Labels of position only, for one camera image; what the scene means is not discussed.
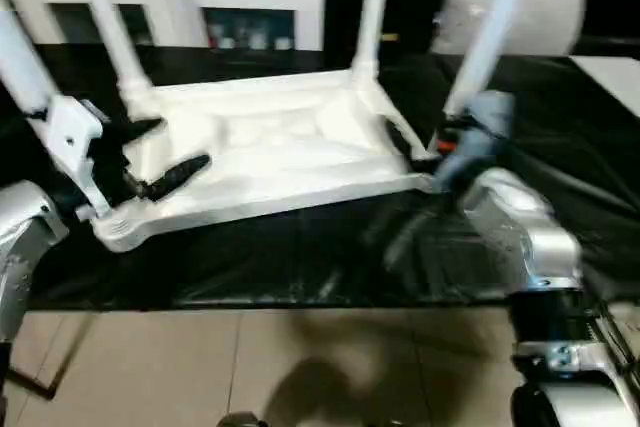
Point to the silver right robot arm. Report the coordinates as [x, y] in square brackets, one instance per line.
[525, 227]

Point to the grey cushion with holes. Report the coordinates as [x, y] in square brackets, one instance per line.
[550, 17]

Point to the white plastic upturned table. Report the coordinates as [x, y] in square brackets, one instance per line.
[300, 257]

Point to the white plastic table top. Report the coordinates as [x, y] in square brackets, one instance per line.
[300, 147]

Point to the yellow label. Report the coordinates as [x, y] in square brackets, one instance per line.
[390, 37]

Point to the dark robot leg part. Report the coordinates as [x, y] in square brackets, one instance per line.
[395, 422]
[240, 419]

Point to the white cup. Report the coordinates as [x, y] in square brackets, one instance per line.
[282, 42]

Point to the white plastic table leg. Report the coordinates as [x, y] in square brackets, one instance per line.
[22, 57]
[112, 32]
[371, 12]
[492, 32]

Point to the black metal table frame leg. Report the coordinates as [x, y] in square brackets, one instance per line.
[35, 381]

